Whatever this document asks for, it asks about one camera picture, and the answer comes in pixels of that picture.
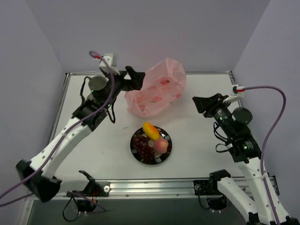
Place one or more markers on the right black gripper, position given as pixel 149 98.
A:
pixel 211 107

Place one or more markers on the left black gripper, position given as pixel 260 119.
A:
pixel 126 81

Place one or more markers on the pink plastic bag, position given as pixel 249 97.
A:
pixel 154 97

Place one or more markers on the orange fake fruit slice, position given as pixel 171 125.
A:
pixel 151 131

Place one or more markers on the fake peach pink yellow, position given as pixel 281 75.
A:
pixel 161 146

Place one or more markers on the red fake grape bunch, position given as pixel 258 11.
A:
pixel 143 148

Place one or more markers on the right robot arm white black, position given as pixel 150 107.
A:
pixel 263 207

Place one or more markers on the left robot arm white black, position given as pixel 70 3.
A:
pixel 38 174

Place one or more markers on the fake strawberry in bag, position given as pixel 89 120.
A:
pixel 166 81

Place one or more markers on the round plate dark rim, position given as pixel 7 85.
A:
pixel 159 158

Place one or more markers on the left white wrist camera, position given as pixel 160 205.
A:
pixel 108 63

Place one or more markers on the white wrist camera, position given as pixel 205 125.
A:
pixel 108 63
pixel 236 94

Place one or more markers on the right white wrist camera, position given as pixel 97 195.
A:
pixel 236 94

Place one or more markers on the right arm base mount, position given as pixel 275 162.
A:
pixel 205 188

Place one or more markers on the aluminium front rail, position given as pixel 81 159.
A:
pixel 151 188

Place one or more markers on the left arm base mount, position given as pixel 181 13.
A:
pixel 93 188

